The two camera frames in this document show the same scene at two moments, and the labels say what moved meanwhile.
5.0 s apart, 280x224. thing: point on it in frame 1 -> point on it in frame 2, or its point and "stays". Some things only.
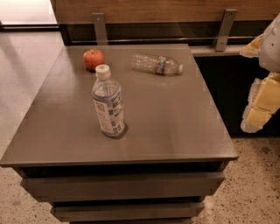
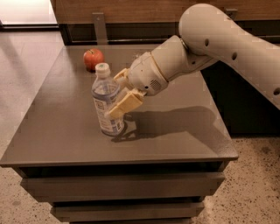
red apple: (93, 58) stays
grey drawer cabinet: (171, 157) stays
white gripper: (271, 49) -> (144, 73)
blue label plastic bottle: (107, 94) stays
